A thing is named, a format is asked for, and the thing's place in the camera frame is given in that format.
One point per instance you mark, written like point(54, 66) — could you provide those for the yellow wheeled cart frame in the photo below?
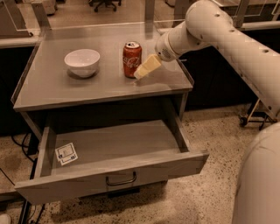
point(257, 113)

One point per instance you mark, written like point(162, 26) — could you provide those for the white ceramic bowl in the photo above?
point(82, 62)

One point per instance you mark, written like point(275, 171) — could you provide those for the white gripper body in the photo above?
point(164, 52)

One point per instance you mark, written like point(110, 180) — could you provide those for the black office chair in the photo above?
point(107, 3)

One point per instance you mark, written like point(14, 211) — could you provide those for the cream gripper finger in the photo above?
point(150, 64)

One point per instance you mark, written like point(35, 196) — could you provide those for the white tag sticker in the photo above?
point(66, 154)

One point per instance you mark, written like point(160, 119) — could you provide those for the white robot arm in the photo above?
point(257, 196)

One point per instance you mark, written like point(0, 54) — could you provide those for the white counter rail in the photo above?
point(259, 25)

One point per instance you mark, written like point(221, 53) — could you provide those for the grey metal cabinet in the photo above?
point(49, 85)

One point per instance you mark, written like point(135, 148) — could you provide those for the open grey top drawer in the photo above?
point(157, 150)

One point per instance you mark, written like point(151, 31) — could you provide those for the red coke can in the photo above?
point(131, 58)

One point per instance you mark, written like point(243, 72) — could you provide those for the black drawer handle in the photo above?
point(120, 180)

